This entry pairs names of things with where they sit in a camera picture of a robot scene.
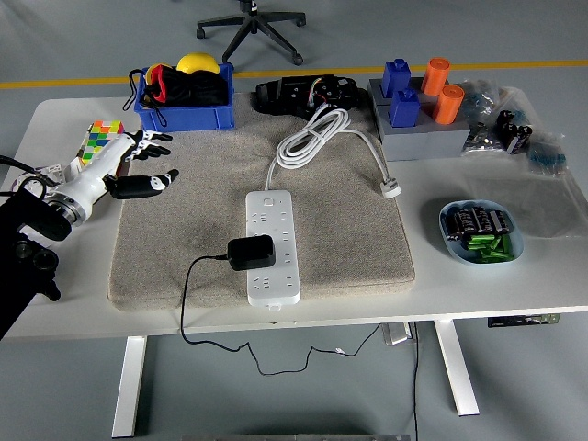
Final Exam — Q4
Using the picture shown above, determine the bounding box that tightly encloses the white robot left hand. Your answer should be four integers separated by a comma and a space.
53, 130, 180, 207

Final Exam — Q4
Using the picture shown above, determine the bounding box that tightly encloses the black power adapter with cord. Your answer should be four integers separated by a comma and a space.
177, 234, 382, 377

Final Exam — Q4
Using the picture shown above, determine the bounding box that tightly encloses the white power strip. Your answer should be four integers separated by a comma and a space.
245, 189, 303, 311

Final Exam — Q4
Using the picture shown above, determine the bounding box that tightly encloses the colourful puzzle cube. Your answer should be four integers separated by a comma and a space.
75, 119, 127, 178

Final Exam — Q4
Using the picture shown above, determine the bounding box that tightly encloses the blue plastic bin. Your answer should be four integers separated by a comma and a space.
132, 62, 235, 134

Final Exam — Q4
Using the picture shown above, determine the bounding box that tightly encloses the yellow ball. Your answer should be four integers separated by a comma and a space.
176, 52, 221, 75

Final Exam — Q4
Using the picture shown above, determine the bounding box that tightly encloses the black electronic device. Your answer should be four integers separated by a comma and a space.
251, 73, 364, 116

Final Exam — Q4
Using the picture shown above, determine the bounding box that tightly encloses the black office chair base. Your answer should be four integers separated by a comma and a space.
196, 0, 307, 66

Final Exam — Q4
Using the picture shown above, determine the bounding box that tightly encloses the white table leg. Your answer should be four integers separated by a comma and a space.
434, 320, 481, 418
111, 336, 148, 438

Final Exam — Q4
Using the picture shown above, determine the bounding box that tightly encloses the grey-brown mat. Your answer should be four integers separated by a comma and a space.
107, 91, 417, 312

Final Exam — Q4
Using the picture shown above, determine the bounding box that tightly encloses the blue peg block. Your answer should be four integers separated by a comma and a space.
380, 58, 412, 98
388, 87, 422, 129

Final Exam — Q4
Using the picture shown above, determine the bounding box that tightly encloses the grey block base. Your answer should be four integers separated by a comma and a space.
367, 76, 472, 162

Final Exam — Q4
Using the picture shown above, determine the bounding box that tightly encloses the orange cylinder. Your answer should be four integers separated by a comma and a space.
421, 57, 450, 96
431, 84, 466, 125

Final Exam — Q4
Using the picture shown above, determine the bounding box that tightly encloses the black capacitors pile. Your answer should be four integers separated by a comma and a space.
443, 206, 514, 243

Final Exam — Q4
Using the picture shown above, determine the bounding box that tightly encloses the clear bag of dark screws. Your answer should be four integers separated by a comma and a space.
460, 121, 504, 157

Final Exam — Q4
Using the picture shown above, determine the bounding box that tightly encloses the clear bag of blue parts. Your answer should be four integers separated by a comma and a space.
525, 131, 569, 178
458, 78, 504, 116

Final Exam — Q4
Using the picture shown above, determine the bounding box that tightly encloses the green components pile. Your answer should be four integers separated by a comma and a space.
466, 233, 515, 264

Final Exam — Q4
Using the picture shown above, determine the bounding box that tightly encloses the clear bag of black capacitors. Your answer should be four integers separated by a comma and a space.
494, 108, 534, 155

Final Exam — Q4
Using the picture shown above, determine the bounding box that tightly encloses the light blue dish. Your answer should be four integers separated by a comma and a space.
438, 198, 525, 266

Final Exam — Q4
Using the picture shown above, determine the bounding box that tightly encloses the large clear plastic bag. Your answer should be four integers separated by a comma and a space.
468, 167, 588, 240

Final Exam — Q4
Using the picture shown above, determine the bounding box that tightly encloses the black table control panel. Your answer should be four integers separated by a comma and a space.
487, 313, 561, 329

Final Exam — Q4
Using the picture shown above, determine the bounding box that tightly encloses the black drawstring bag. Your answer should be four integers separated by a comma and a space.
122, 63, 230, 128

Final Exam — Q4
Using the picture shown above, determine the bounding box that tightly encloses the white power strip cord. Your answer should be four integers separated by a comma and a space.
265, 103, 403, 199

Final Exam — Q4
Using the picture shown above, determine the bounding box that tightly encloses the silver metal bracket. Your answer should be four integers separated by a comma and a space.
380, 322, 413, 346

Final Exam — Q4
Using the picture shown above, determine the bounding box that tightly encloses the black hanging cable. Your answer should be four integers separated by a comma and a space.
410, 321, 421, 441

